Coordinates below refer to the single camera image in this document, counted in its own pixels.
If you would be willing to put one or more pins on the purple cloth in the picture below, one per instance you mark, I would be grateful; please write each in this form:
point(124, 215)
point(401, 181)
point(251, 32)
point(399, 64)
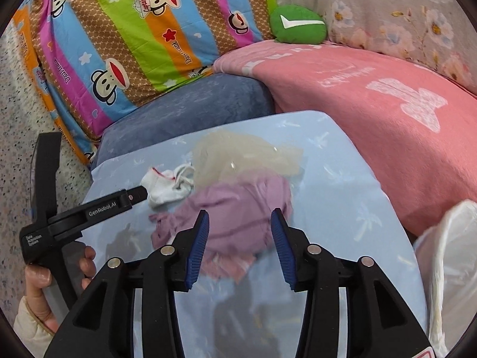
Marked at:
point(238, 212)

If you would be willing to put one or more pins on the grey floral blanket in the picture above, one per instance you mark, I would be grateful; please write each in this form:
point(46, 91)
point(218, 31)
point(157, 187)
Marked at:
point(391, 15)

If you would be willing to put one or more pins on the beige sheer cloth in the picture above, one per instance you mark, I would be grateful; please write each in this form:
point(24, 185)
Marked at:
point(246, 156)

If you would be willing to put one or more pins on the person's left hand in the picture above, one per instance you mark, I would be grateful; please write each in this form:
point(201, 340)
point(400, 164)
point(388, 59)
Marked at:
point(37, 278)

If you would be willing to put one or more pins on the striped cartoon monkey quilt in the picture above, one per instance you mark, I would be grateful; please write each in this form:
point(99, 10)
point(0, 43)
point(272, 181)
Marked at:
point(130, 44)

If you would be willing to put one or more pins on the person's left forearm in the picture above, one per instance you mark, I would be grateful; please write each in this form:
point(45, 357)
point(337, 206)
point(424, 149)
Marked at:
point(31, 328)

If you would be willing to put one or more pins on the bin with white plastic liner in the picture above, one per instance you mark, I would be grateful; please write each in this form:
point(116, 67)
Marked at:
point(454, 268)

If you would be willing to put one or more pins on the white sock with red trim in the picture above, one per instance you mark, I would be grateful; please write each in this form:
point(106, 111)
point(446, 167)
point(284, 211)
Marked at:
point(164, 188)

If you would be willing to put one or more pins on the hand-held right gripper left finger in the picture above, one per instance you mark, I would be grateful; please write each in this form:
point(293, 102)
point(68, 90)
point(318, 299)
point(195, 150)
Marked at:
point(197, 246)

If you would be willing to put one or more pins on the light blue palm-print cloth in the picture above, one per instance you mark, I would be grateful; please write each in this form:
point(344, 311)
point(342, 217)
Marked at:
point(335, 179)

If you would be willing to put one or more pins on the blue-grey cushion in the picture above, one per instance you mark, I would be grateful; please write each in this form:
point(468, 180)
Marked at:
point(179, 112)

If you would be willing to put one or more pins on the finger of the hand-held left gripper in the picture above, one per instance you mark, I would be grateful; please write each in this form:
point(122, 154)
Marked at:
point(104, 207)

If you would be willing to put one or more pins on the green round cushion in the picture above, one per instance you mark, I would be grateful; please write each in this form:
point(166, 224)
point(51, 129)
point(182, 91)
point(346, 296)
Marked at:
point(298, 24)

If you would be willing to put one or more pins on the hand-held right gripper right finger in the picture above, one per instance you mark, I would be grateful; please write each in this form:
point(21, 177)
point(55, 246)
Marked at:
point(283, 250)

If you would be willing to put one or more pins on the pink blanket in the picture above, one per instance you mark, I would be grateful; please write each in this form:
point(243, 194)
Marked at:
point(372, 126)

